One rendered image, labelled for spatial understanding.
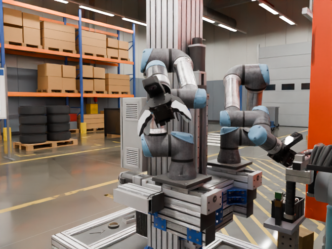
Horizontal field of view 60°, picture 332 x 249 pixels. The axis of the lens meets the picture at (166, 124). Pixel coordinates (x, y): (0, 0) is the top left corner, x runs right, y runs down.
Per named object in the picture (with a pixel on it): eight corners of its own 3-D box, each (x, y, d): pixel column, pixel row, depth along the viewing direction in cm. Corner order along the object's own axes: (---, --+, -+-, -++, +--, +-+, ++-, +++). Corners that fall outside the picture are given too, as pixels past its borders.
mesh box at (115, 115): (128, 139, 914) (128, 108, 906) (103, 136, 997) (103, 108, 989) (147, 137, 980) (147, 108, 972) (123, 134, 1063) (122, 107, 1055)
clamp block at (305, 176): (310, 185, 106) (311, 170, 105) (284, 180, 112) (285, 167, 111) (313, 182, 110) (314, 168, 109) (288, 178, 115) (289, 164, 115)
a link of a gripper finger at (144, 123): (145, 146, 82) (160, 124, 87) (138, 133, 78) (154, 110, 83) (137, 145, 84) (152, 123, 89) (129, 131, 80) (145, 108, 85)
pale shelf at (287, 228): (291, 235, 169) (291, 230, 169) (263, 227, 180) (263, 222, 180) (310, 213, 202) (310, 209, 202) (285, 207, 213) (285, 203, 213)
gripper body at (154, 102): (180, 122, 88) (175, 99, 97) (172, 101, 82) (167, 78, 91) (156, 129, 89) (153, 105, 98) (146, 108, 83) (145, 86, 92)
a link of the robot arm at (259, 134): (261, 120, 122) (262, 137, 117) (276, 131, 127) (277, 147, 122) (246, 126, 127) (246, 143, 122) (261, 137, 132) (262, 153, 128)
